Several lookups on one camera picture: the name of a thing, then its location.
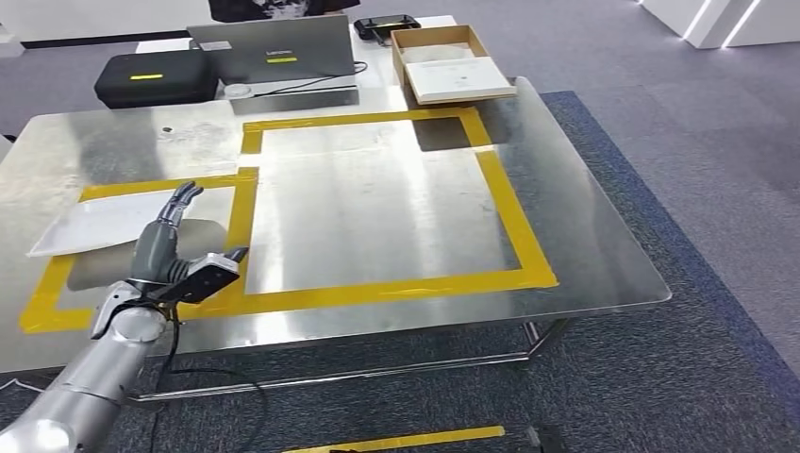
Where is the stainless steel workbench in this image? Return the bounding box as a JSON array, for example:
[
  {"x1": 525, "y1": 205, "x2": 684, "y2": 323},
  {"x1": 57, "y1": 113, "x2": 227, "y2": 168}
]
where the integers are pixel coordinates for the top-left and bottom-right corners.
[{"x1": 0, "y1": 75, "x2": 673, "y2": 405}]

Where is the grey laptop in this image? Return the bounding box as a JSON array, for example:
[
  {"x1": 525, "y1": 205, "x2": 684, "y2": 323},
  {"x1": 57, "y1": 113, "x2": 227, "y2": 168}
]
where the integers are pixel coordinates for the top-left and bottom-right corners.
[{"x1": 186, "y1": 13, "x2": 360, "y2": 117}]

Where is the black hard case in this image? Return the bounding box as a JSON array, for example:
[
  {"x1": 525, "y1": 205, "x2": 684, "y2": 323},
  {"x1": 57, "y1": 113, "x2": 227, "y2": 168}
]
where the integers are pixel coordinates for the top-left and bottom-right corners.
[{"x1": 93, "y1": 49, "x2": 220, "y2": 110}]

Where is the white flat slab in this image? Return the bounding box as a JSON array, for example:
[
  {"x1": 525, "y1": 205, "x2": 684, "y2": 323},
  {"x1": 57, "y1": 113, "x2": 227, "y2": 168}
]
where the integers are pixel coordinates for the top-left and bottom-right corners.
[{"x1": 405, "y1": 56, "x2": 519, "y2": 106}]

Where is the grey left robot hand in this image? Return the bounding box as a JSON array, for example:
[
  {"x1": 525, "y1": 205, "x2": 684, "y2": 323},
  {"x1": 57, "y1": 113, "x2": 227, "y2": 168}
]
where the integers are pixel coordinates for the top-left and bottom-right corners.
[{"x1": 127, "y1": 181, "x2": 250, "y2": 286}]

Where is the yellow floor tape outline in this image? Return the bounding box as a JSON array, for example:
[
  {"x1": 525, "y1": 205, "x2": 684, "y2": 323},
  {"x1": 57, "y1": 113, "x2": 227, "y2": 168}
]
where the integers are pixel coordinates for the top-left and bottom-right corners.
[{"x1": 281, "y1": 426, "x2": 507, "y2": 453}]

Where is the person in black shirt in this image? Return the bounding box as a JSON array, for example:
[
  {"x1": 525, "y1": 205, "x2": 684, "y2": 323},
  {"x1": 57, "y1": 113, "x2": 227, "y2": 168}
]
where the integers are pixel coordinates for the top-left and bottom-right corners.
[{"x1": 207, "y1": 0, "x2": 362, "y2": 25}]

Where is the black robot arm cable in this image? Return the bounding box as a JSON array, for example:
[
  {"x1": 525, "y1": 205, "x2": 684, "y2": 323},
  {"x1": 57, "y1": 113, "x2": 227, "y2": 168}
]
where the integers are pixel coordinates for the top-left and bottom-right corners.
[{"x1": 146, "y1": 306, "x2": 270, "y2": 453}]

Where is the cardboard box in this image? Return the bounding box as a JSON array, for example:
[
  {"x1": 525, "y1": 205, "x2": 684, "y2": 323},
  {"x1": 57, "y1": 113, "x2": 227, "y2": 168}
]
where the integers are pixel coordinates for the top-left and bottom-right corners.
[{"x1": 390, "y1": 25, "x2": 519, "y2": 107}]

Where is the white plastic car part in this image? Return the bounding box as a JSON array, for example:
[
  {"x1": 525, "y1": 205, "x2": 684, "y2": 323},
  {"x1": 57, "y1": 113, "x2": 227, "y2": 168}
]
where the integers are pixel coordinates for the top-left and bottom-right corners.
[{"x1": 25, "y1": 187, "x2": 189, "y2": 259}]

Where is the black handheld controller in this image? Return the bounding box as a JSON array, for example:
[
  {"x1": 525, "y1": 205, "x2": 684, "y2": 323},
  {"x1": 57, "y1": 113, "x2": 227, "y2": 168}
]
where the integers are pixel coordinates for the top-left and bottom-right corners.
[{"x1": 353, "y1": 13, "x2": 423, "y2": 45}]

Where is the yellow workbench tape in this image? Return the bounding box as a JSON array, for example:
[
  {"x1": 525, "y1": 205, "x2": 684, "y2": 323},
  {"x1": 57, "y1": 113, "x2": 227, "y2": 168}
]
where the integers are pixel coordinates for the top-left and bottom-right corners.
[{"x1": 18, "y1": 106, "x2": 559, "y2": 334}]

